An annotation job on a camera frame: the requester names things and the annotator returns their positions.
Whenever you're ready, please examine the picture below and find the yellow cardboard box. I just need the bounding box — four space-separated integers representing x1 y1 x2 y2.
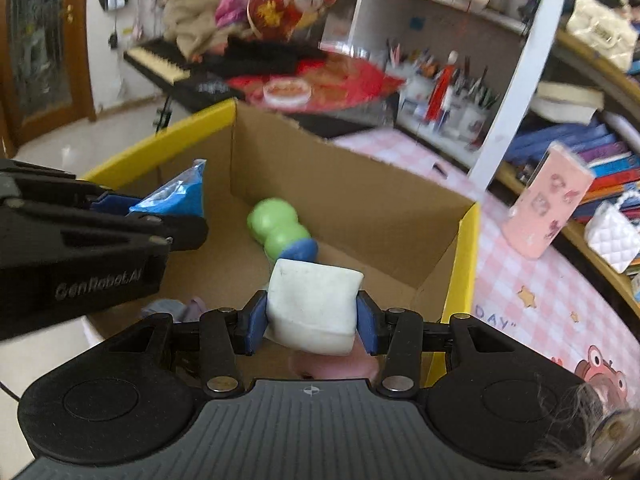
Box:
79 97 483 386

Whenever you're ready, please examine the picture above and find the white squishy block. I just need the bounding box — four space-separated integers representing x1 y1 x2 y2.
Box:
267 259 363 356

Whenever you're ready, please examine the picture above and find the cream quilted handbag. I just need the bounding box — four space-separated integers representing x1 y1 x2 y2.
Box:
566 0 639 73

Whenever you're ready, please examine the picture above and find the red foil bag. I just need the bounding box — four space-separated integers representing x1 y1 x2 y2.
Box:
228 53 404 114

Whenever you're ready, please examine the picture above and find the black electric keyboard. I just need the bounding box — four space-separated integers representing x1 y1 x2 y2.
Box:
124 38 245 113

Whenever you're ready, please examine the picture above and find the white cubby shelf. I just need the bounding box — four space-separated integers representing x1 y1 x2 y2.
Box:
336 0 564 188

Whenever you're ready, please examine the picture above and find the pink round plush toy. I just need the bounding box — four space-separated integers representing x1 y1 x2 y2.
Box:
288 336 380 382

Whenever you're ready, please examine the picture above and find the blue plastic packet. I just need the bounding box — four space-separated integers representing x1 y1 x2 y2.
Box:
129 159 206 218

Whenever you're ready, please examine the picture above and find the tape roll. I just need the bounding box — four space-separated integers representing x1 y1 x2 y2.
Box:
262 78 312 108

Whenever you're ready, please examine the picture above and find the green frog toy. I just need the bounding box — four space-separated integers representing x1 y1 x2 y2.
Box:
246 197 319 263

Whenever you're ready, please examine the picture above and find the beige crumpled cloth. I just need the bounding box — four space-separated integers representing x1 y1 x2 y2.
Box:
163 0 253 61

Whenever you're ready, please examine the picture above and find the white quilted mini handbag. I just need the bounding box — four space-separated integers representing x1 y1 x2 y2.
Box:
584 190 640 274

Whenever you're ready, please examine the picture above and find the pink cylindrical holder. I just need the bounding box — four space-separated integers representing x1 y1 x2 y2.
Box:
501 141 594 260

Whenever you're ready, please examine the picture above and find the wooden bookshelf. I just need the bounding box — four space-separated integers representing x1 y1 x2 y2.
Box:
489 0 639 318

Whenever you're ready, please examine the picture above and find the pink checkered tablecloth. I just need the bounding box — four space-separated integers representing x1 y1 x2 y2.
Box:
334 129 639 406

